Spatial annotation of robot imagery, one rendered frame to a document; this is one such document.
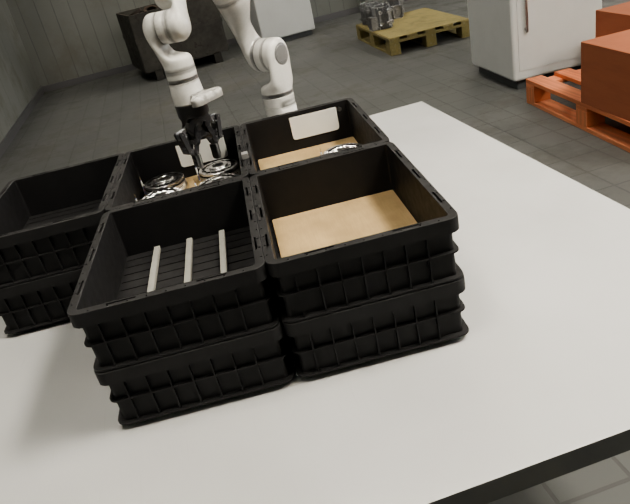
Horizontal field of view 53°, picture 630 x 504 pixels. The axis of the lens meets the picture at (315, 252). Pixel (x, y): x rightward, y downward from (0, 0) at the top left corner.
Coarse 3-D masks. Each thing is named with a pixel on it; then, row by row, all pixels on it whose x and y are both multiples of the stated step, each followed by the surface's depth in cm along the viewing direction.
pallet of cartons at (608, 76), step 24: (600, 24) 392; (624, 24) 371; (600, 48) 320; (624, 48) 308; (576, 72) 400; (600, 72) 325; (624, 72) 306; (528, 96) 413; (576, 96) 361; (600, 96) 331; (624, 96) 312; (576, 120) 361; (600, 120) 352; (624, 120) 316; (624, 144) 323
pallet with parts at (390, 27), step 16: (384, 0) 703; (400, 0) 700; (368, 16) 678; (384, 16) 654; (400, 16) 704; (416, 16) 688; (432, 16) 669; (448, 16) 651; (368, 32) 677; (384, 32) 645; (400, 32) 628; (416, 32) 614; (432, 32) 616; (448, 32) 655; (464, 32) 622; (384, 48) 645; (400, 48) 616
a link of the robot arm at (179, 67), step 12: (144, 24) 138; (156, 36) 138; (156, 48) 140; (168, 48) 143; (168, 60) 140; (180, 60) 140; (192, 60) 143; (168, 72) 142; (180, 72) 141; (192, 72) 143
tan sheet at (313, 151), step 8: (320, 144) 167; (328, 144) 166; (336, 144) 165; (288, 152) 167; (296, 152) 166; (304, 152) 164; (312, 152) 163; (264, 160) 165; (272, 160) 164; (280, 160) 163; (288, 160) 161; (296, 160) 160; (264, 168) 160
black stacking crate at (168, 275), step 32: (224, 192) 127; (128, 224) 127; (160, 224) 128; (192, 224) 129; (224, 224) 130; (128, 256) 130; (160, 256) 127; (96, 288) 105; (128, 288) 117; (160, 288) 115; (256, 288) 95; (128, 320) 94; (160, 320) 95; (192, 320) 95; (224, 320) 97; (256, 320) 98; (96, 352) 96; (128, 352) 97; (160, 352) 97
